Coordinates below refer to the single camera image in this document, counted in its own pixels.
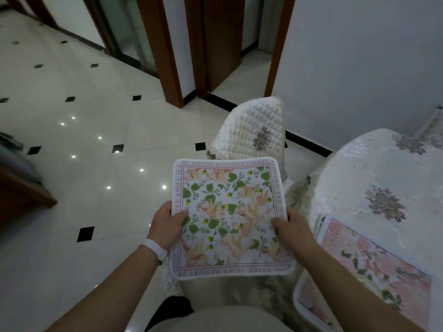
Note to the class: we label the person's left hand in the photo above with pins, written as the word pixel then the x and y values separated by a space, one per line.
pixel 162 226

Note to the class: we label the person's right hand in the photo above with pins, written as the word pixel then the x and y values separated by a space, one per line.
pixel 297 238

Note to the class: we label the person's left thumb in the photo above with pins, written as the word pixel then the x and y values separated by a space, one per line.
pixel 180 217

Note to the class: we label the person's right thumb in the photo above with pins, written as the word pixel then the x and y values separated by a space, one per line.
pixel 279 223

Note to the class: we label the green leaf floral seat mat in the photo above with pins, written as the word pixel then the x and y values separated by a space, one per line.
pixel 232 217

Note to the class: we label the person's left forearm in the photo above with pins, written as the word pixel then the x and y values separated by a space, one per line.
pixel 114 293

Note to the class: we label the person's right forearm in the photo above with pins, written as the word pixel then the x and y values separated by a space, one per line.
pixel 346 290

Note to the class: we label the white wristband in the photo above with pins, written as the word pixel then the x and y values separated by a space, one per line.
pixel 155 249

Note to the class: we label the person's black trousers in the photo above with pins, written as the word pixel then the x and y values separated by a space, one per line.
pixel 169 309

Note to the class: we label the white quilted covered chair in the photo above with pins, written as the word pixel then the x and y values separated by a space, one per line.
pixel 432 129
pixel 249 127

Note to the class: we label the pink floral seat mat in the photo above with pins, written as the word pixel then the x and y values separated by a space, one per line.
pixel 373 266

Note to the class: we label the person's beige shirt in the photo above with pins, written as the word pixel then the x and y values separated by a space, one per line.
pixel 225 319

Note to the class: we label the white embroidered tablecloth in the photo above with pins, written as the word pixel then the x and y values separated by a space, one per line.
pixel 380 169

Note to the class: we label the brown wooden bench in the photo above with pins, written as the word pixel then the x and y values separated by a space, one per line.
pixel 20 200

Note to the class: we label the brown wooden door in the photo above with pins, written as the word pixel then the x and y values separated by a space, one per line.
pixel 221 41

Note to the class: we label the glass sliding door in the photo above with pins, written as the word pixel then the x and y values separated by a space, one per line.
pixel 128 27

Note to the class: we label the brown wooden door frame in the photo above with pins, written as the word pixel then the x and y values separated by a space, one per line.
pixel 162 48
pixel 278 44

